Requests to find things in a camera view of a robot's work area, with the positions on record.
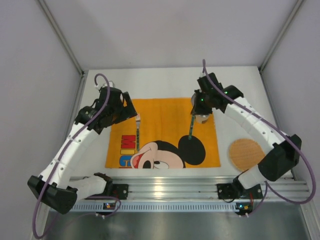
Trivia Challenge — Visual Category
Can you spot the fork with teal handle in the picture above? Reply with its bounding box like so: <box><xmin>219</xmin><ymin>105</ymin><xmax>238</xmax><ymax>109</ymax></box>
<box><xmin>135</xmin><ymin>113</ymin><xmax>141</xmax><ymax>151</ymax></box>

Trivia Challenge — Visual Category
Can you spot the metal cup with beige sleeve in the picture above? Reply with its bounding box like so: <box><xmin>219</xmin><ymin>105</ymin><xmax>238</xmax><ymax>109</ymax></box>
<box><xmin>195</xmin><ymin>114</ymin><xmax>210</xmax><ymax>124</ymax></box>

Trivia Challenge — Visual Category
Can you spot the spoon with teal handle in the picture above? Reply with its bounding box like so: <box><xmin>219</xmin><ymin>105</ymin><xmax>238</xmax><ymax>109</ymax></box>
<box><xmin>188</xmin><ymin>114</ymin><xmax>196</xmax><ymax>140</ymax></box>

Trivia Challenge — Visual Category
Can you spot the orange cartoon mouse placemat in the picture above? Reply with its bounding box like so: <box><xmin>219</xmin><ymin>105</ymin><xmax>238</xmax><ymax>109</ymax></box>
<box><xmin>105</xmin><ymin>98</ymin><xmax>221</xmax><ymax>170</ymax></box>

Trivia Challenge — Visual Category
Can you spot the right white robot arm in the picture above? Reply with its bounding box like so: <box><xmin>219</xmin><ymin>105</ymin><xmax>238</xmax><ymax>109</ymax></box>
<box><xmin>191</xmin><ymin>72</ymin><xmax>302</xmax><ymax>198</ymax></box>

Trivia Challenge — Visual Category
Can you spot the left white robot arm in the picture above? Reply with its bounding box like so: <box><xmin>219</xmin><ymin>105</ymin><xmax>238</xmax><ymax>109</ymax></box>
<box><xmin>27</xmin><ymin>87</ymin><xmax>137</xmax><ymax>215</ymax></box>

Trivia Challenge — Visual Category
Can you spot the round woven wicker plate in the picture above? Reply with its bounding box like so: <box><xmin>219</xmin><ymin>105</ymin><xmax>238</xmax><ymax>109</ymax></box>
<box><xmin>228</xmin><ymin>138</ymin><xmax>266</xmax><ymax>172</ymax></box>

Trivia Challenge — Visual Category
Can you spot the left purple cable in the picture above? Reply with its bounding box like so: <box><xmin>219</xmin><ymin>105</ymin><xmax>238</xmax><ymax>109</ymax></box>
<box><xmin>32</xmin><ymin>73</ymin><xmax>122</xmax><ymax>240</ymax></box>

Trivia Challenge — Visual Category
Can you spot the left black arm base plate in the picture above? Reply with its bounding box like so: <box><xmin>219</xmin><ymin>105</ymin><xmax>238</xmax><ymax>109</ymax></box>
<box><xmin>86</xmin><ymin>183</ymin><xmax>129</xmax><ymax>200</ymax></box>

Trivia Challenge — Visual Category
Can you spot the aluminium frame rail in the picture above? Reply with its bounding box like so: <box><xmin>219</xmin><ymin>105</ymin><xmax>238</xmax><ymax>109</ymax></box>
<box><xmin>113</xmin><ymin>176</ymin><xmax>311</xmax><ymax>201</ymax></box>

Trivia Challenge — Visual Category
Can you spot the slotted grey cable duct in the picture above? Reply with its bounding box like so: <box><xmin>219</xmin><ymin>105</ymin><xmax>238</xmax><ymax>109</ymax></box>
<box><xmin>70</xmin><ymin>201</ymin><xmax>253</xmax><ymax>213</ymax></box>

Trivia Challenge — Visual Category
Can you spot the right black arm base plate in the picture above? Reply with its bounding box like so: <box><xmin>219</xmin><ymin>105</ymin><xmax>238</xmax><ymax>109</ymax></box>
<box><xmin>216</xmin><ymin>183</ymin><xmax>263</xmax><ymax>201</ymax></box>

